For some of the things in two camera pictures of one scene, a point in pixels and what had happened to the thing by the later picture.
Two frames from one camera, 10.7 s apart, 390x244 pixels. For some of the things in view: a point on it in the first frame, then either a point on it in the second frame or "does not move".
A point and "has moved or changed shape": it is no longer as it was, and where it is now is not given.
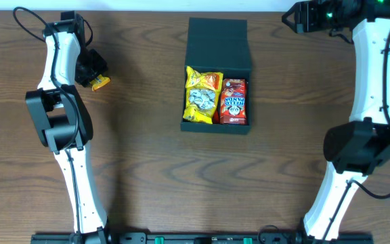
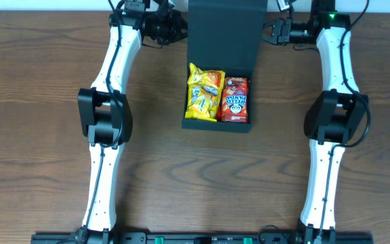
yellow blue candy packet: x=99 y=82 has moved or changed shape
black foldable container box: x=219 y=45 has moved or changed shape
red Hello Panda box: x=233 y=102 does not move
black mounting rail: x=202 y=238 does not move
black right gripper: x=305 y=11 → x=279 y=31
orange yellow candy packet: x=212 y=80 does not move
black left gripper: x=101 y=68 → x=175 y=20
